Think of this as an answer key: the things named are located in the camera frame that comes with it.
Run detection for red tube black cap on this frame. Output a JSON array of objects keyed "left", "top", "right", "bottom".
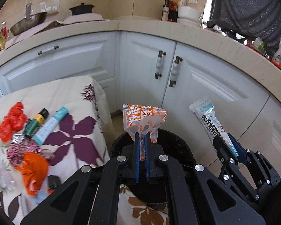
[{"left": 48, "top": 175, "right": 61, "bottom": 194}]

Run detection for white blue ointment tube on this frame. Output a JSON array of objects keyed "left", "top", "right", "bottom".
[{"left": 189, "top": 99, "right": 238, "bottom": 158}]

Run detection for orange plastic bag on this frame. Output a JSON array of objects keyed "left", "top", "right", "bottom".
[{"left": 16, "top": 152, "right": 49, "bottom": 196}]

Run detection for teal white tube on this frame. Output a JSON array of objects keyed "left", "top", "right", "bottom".
[{"left": 33, "top": 106, "right": 68, "bottom": 146}]

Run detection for red white twine bundle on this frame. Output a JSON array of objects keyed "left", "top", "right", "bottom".
[{"left": 6, "top": 139, "right": 55, "bottom": 168}]

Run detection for orange white snack wrapper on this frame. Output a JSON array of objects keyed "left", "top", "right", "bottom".
[{"left": 123, "top": 104, "right": 167, "bottom": 161}]

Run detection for clear plastic bag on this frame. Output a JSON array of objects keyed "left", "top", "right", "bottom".
[{"left": 0, "top": 166, "right": 16, "bottom": 191}]

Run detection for green yellow tube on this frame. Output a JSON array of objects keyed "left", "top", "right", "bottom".
[{"left": 24, "top": 108, "right": 49, "bottom": 139}]

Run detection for silver foil blister pack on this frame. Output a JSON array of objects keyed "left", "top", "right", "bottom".
[{"left": 11, "top": 132, "right": 25, "bottom": 144}]

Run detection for red plastic bag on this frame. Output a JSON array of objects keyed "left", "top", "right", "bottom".
[{"left": 0, "top": 102, "right": 28, "bottom": 143}]

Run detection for black trash bin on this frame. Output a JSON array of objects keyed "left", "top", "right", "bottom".
[{"left": 109, "top": 128, "right": 197, "bottom": 211}]

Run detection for floral tablecloth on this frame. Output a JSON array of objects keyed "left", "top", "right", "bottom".
[{"left": 0, "top": 75, "right": 170, "bottom": 225}]

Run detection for white spray bottle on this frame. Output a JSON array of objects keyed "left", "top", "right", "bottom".
[{"left": 272, "top": 38, "right": 281, "bottom": 65}]

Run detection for dark curtain cloth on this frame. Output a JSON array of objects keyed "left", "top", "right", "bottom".
[{"left": 210, "top": 0, "right": 281, "bottom": 53}]

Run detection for white stacked bowls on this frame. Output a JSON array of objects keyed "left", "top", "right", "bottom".
[{"left": 177, "top": 6, "right": 202, "bottom": 27}]

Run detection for dark sauce bottle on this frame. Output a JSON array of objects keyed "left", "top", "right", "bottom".
[{"left": 161, "top": 0, "right": 170, "bottom": 21}]

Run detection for pink stove cover cloth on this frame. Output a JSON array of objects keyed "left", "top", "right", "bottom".
[{"left": 5, "top": 13, "right": 105, "bottom": 50}]

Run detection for cooking oil bottle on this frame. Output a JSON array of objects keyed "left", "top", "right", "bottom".
[{"left": 0, "top": 21, "right": 9, "bottom": 51}]

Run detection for steel wok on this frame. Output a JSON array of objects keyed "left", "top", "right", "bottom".
[{"left": 10, "top": 3, "right": 48, "bottom": 36}]

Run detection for black casserole pot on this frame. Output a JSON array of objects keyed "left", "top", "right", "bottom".
[{"left": 69, "top": 3, "right": 95, "bottom": 16}]

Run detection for right cabinet door handle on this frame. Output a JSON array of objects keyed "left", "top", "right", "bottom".
[{"left": 169, "top": 56, "right": 183, "bottom": 87}]

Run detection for cabinet door handle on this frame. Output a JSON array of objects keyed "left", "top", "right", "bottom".
[
  {"left": 169, "top": 56, "right": 183, "bottom": 87},
  {"left": 154, "top": 50, "right": 166, "bottom": 79}
]

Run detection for left cabinet door handle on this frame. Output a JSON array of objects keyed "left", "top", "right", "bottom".
[{"left": 154, "top": 50, "right": 166, "bottom": 79}]

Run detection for drawer handle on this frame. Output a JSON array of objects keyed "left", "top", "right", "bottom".
[{"left": 37, "top": 45, "right": 59, "bottom": 55}]

